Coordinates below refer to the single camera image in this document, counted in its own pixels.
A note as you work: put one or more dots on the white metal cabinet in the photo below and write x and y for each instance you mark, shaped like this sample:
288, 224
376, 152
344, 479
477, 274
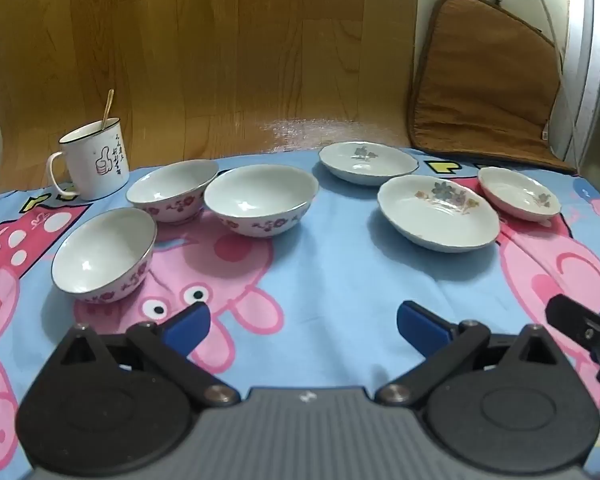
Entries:
597, 60

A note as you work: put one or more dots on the brown seat cushion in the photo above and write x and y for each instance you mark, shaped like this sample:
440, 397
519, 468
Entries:
480, 80

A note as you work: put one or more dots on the large pastel flower plate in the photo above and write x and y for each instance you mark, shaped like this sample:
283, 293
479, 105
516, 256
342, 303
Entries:
437, 215

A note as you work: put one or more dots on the gold spoon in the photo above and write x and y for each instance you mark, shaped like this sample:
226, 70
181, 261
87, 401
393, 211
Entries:
108, 106

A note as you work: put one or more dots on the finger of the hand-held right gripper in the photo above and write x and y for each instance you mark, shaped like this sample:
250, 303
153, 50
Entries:
575, 321

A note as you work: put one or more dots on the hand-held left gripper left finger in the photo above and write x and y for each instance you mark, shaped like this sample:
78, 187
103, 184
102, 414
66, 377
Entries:
189, 329

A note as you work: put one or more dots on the blue flower white plate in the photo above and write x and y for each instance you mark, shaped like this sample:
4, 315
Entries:
367, 162

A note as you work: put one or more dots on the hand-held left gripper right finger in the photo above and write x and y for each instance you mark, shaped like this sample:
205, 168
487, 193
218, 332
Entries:
419, 329

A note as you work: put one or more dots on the small flower white plate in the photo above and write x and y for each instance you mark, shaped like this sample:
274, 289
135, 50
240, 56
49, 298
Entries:
519, 194

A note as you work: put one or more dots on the small red floral bowl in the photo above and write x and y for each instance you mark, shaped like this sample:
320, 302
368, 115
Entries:
100, 260
172, 191

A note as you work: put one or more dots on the white enamel mug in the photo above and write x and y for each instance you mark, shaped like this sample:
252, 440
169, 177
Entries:
97, 162

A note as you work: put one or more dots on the cartoon pig printed blanket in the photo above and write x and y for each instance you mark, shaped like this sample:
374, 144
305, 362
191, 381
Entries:
330, 270

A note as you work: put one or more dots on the large red floral bowl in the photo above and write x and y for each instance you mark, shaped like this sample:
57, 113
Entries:
259, 200

